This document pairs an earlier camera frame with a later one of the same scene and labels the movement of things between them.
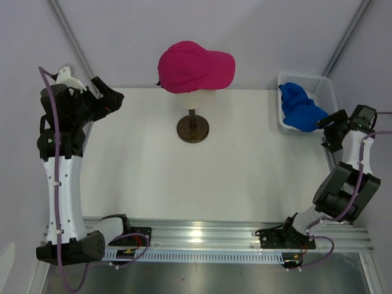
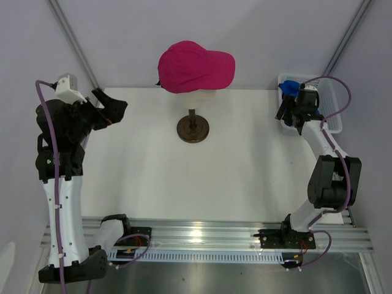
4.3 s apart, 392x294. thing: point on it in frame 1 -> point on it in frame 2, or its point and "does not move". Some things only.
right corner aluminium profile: [362, 8] does not move
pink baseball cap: [187, 67] does not move
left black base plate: [136, 240] does not move
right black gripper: [339, 117] -> [282, 108]
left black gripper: [110, 101] -> [114, 109]
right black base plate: [284, 238] does not move
